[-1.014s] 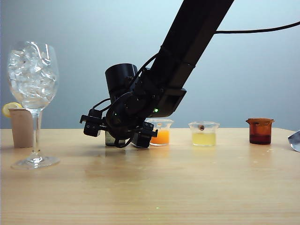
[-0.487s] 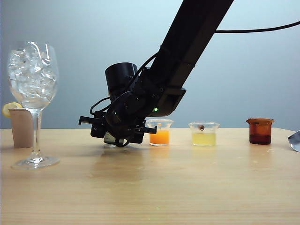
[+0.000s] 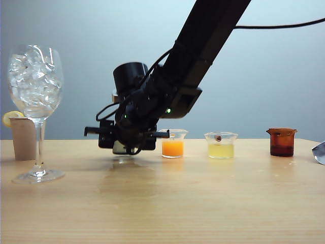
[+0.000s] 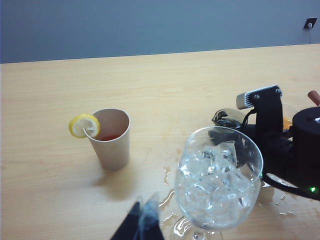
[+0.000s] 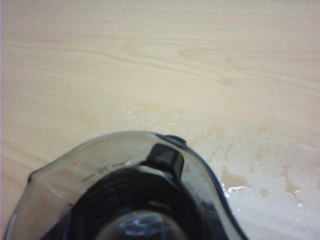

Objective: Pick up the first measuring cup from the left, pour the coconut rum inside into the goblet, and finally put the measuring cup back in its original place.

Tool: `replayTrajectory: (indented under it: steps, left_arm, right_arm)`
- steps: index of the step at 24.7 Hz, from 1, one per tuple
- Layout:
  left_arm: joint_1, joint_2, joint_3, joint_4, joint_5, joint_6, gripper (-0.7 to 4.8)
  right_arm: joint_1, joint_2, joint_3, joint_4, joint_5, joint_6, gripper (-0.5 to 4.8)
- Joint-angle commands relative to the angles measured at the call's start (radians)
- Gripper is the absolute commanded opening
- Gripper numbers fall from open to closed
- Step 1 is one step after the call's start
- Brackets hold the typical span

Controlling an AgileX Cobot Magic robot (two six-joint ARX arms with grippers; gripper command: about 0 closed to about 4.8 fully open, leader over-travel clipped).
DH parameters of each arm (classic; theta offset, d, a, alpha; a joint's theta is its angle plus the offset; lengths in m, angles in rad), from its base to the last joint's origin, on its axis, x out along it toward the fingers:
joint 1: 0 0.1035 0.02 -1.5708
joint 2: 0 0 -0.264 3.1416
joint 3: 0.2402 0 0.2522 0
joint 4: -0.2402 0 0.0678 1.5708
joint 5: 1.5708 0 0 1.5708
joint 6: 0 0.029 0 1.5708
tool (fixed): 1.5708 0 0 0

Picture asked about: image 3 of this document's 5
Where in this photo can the yellow lemon slice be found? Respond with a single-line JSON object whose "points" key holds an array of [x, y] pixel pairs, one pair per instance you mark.
{"points": [[8, 118]]}

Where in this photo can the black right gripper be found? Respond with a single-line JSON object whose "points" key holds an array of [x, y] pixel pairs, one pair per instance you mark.
{"points": [[105, 137]]}

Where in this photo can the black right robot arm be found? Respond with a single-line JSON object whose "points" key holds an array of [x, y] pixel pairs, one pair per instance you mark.
{"points": [[203, 38]]}

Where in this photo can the beige paper cup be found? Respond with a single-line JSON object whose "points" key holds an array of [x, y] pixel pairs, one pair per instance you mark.
{"points": [[23, 139]]}

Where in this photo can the smoky grey measuring cup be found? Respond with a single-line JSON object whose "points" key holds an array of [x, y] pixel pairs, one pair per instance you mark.
{"points": [[119, 147]]}

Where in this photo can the amber measuring cup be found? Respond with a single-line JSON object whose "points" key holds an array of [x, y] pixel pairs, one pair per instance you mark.
{"points": [[281, 145]]}

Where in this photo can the stainless steel ice scoop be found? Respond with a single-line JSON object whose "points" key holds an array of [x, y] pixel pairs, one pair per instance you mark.
{"points": [[320, 153]]}

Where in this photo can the wine glass with ice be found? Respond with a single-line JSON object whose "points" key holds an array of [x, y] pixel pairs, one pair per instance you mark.
{"points": [[35, 76]]}

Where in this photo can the clear cup with orange juice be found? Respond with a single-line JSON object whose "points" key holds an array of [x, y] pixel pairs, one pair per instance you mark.
{"points": [[175, 148]]}

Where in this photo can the clear cup with yellow juice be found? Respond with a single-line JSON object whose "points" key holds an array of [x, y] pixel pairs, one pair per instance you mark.
{"points": [[221, 150]]}

